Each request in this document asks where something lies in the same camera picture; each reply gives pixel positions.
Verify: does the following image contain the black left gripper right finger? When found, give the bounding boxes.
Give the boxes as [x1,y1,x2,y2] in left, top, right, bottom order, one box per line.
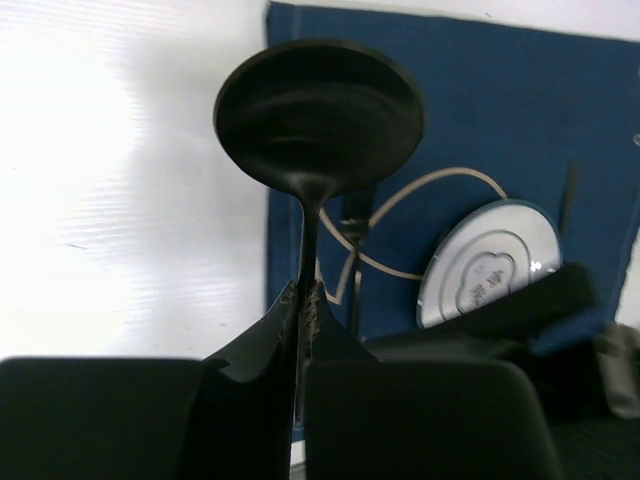
[304,291,563,479]

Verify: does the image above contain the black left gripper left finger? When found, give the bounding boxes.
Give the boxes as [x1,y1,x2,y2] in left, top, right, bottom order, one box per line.
[1,285,297,479]

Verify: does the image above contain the white round plate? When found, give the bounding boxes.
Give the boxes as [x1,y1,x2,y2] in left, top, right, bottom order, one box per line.
[416,199,563,329]

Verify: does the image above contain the black spoon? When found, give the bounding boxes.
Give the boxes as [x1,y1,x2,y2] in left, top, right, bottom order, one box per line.
[212,39,426,423]

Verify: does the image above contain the black fork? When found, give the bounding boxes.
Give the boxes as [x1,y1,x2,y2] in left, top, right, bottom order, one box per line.
[341,184,378,340]

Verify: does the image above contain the navy fish placemat cloth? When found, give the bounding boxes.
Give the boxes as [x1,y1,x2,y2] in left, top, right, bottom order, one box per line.
[267,3,639,352]

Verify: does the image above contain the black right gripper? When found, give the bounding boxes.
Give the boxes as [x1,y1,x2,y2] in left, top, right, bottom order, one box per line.
[364,262,613,424]

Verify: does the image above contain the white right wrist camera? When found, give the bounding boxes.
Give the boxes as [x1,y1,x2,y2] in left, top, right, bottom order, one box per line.
[594,323,639,420]

